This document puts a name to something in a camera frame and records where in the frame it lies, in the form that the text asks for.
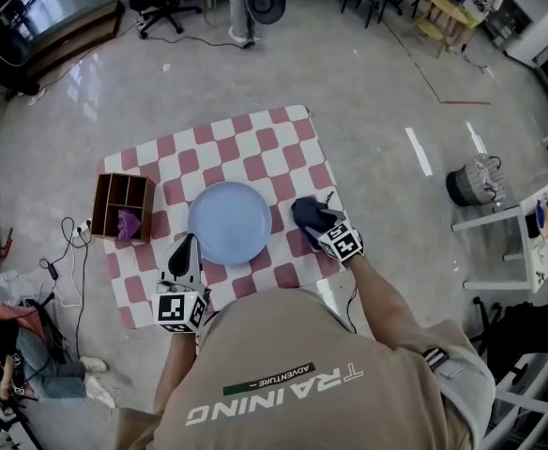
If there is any person's right forearm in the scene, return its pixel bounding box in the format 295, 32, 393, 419
347, 252, 426, 352

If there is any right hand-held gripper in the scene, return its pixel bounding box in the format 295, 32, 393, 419
301, 206, 366, 263

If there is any dark blue cloth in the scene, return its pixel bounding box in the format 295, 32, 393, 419
290, 191, 335, 234

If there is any person's left forearm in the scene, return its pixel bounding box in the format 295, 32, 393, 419
153, 329, 201, 414

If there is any black power cable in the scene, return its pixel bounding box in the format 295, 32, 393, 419
38, 216, 92, 361

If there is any yellow table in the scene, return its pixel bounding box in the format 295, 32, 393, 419
414, 0, 485, 58

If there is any white metal table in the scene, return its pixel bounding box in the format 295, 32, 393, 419
450, 182, 548, 295

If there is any white cabinet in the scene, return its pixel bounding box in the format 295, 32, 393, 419
505, 1, 548, 68

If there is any beige printed shirt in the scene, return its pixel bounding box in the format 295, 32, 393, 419
113, 287, 496, 450

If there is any light blue plate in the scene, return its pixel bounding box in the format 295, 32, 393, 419
188, 181, 274, 266

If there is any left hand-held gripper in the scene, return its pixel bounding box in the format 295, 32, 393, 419
151, 232, 210, 335

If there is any white metal rack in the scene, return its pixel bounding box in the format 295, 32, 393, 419
479, 352, 548, 450

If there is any wooden compartment box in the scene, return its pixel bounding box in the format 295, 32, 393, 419
90, 172, 158, 244

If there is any thin black cable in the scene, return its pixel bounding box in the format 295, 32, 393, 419
345, 282, 360, 335

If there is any black mesh chair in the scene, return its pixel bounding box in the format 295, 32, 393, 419
469, 292, 548, 384

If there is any grey woven basket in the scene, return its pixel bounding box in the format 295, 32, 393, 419
445, 154, 509, 208

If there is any purple cloth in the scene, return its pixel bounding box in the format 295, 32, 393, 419
116, 208, 144, 241

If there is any pink white checkered tablecloth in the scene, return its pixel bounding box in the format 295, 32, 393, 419
96, 104, 351, 330

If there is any wooden low cabinet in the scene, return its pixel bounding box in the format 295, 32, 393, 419
23, 0, 127, 83

